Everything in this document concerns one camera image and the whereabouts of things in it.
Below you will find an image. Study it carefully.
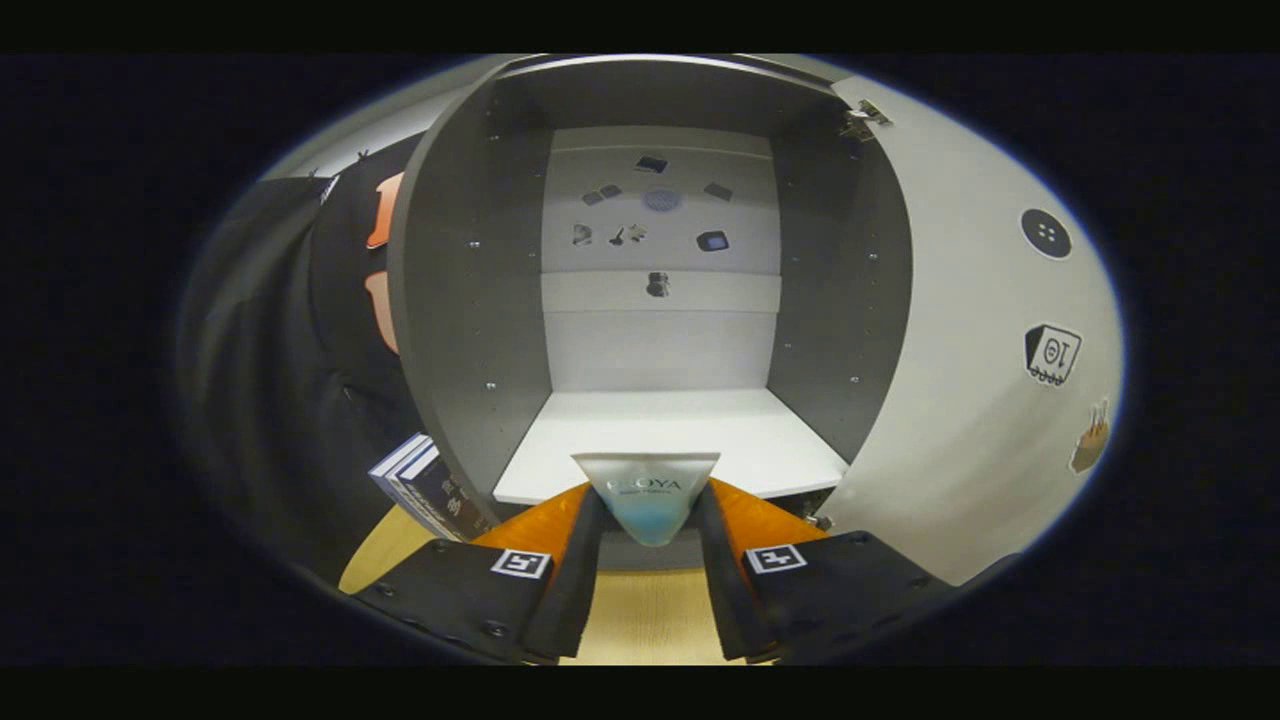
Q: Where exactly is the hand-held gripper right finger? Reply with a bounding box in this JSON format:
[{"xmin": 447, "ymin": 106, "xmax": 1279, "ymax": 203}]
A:
[{"xmin": 693, "ymin": 478, "xmax": 956, "ymax": 666}]

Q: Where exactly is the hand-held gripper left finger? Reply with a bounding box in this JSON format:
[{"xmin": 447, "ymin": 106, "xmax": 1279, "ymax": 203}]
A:
[{"xmin": 352, "ymin": 483, "xmax": 613, "ymax": 666}]

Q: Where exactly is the blue and white tube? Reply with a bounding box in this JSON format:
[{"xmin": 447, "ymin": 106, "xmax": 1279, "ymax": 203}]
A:
[{"xmin": 571, "ymin": 451, "xmax": 722, "ymax": 548}]

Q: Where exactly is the dark blue book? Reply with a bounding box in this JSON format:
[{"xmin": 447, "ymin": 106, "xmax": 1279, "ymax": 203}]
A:
[{"xmin": 385, "ymin": 447, "xmax": 498, "ymax": 544}]

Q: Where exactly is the white cabinet shelf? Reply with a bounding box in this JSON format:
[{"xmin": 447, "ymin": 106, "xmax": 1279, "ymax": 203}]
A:
[{"xmin": 492, "ymin": 387, "xmax": 852, "ymax": 507}]

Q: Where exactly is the grey cabinet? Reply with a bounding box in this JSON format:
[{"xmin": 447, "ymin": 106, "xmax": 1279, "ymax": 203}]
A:
[{"xmin": 387, "ymin": 54, "xmax": 914, "ymax": 573}]

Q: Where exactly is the white cabinet door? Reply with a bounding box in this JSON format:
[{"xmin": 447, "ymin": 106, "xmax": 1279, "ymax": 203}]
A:
[{"xmin": 818, "ymin": 74, "xmax": 1127, "ymax": 588}]

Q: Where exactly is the black backdrop cloth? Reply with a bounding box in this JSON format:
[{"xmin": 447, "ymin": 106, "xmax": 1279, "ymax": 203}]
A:
[{"xmin": 178, "ymin": 150, "xmax": 446, "ymax": 576}]

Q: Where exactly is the metal door hinge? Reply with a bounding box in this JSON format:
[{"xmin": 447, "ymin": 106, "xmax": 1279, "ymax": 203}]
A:
[{"xmin": 840, "ymin": 98, "xmax": 894, "ymax": 143}]

